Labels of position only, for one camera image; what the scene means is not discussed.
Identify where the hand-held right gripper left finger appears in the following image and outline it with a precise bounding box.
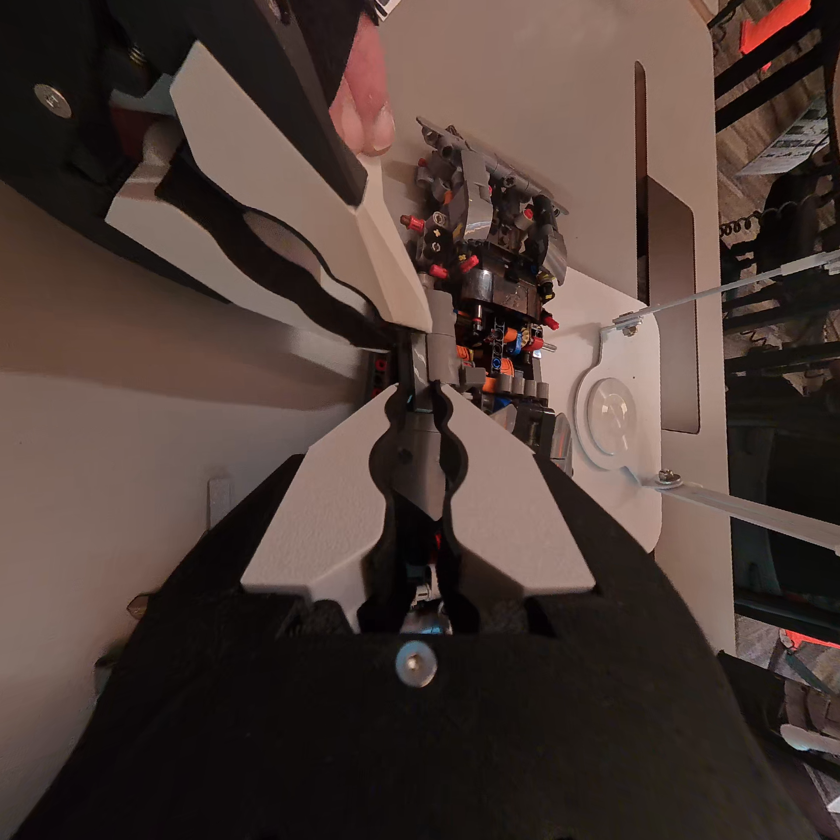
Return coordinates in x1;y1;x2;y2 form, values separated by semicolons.
239;382;421;634

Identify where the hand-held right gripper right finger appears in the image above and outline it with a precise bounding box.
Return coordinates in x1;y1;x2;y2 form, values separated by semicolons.
433;381;598;634

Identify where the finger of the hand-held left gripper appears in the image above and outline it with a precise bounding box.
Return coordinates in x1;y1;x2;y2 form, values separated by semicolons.
104;161;398;350
171;39;435;330

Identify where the grey lego car model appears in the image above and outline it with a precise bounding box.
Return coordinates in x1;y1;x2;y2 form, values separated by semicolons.
364;117;575;634

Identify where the person's left hand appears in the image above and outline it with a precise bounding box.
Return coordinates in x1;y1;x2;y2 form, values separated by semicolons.
327;13;396;157

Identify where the white desk lamp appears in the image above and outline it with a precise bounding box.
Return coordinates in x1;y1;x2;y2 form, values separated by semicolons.
525;249;840;557

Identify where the printed paper sheet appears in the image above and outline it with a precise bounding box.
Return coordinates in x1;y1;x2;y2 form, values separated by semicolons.
738;98;831;175

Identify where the black coiled cable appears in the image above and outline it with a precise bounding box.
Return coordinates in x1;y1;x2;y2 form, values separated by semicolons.
718;213;770;245

